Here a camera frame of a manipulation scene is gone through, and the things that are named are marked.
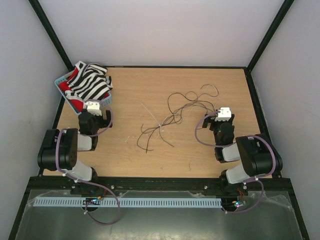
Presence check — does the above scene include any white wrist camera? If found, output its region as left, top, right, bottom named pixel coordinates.
left=214, top=107, right=232, bottom=122
left=84, top=100, right=102, bottom=116

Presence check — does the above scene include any white zip tie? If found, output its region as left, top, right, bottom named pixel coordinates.
left=140, top=102, right=163, bottom=133

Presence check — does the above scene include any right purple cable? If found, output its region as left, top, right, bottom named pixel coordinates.
left=195, top=110, right=279, bottom=215

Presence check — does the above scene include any red cloth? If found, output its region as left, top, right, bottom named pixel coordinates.
left=58, top=68, right=85, bottom=113

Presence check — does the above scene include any light blue slotted cable duct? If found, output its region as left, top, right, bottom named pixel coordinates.
left=33, top=197, right=222, bottom=209

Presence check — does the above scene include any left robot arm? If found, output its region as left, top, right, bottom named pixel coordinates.
left=37, top=108, right=113, bottom=194

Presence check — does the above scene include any light blue plastic basket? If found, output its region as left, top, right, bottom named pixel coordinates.
left=54, top=73, right=113, bottom=114

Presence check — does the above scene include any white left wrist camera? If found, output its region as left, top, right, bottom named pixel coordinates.
left=84, top=100, right=102, bottom=116

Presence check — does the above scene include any wire bundle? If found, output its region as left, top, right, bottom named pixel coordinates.
left=136, top=83, right=229, bottom=153

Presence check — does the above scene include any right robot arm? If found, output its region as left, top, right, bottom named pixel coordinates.
left=202, top=111, right=283, bottom=195

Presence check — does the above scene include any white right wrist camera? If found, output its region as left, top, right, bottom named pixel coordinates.
left=214, top=107, right=232, bottom=122

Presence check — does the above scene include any zebra striped cloth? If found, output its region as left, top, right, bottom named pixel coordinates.
left=66, top=61, right=113, bottom=101

